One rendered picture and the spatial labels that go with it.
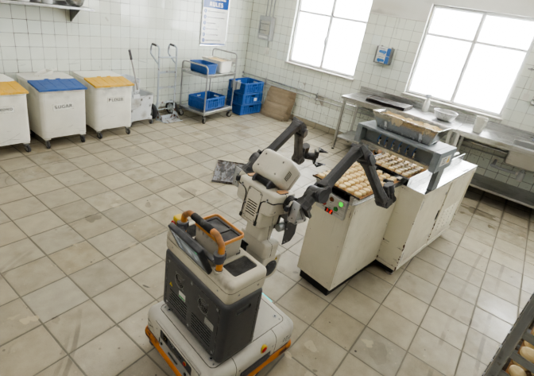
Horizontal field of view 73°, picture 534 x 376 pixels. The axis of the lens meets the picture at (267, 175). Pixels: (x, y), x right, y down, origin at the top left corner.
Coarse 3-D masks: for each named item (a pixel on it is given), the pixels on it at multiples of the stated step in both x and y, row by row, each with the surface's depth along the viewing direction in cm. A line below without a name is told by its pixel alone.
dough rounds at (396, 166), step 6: (378, 156) 316; (384, 156) 319; (378, 162) 302; (384, 162) 305; (390, 162) 306; (396, 162) 309; (408, 162) 314; (390, 168) 294; (396, 168) 297; (402, 168) 299; (408, 168) 301; (414, 168) 309; (420, 168) 306; (402, 174) 288; (408, 174) 290; (414, 174) 296
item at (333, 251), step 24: (336, 192) 255; (312, 216) 271; (360, 216) 255; (384, 216) 290; (312, 240) 276; (336, 240) 259; (360, 240) 275; (312, 264) 281; (336, 264) 264; (360, 264) 297; (336, 288) 290
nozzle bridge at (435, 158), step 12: (372, 120) 321; (360, 132) 307; (372, 132) 308; (384, 132) 292; (360, 144) 321; (372, 144) 305; (384, 144) 303; (396, 144) 295; (408, 144) 279; (420, 144) 278; (444, 144) 289; (396, 156) 292; (408, 156) 290; (420, 156) 283; (432, 156) 276; (444, 156) 271; (432, 168) 269; (444, 168) 284; (432, 180) 282
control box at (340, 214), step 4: (332, 196) 251; (336, 196) 250; (328, 200) 254; (336, 200) 249; (340, 200) 246; (344, 200) 246; (316, 204) 262; (320, 204) 260; (328, 204) 254; (332, 204) 252; (336, 204) 249; (344, 204) 245; (348, 204) 245; (324, 208) 258; (328, 208) 255; (332, 208) 253; (340, 208) 248; (344, 208) 245; (328, 212) 255; (332, 212) 253; (336, 212) 251; (340, 212) 248; (344, 212) 246; (336, 216) 251; (340, 216) 249; (344, 216) 249
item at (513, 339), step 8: (528, 304) 109; (528, 312) 110; (520, 320) 112; (528, 320) 110; (520, 328) 112; (512, 336) 114; (520, 336) 113; (504, 344) 117; (512, 344) 115; (504, 352) 117; (512, 352) 115; (496, 360) 119; (504, 360) 117; (488, 368) 122; (496, 368) 120
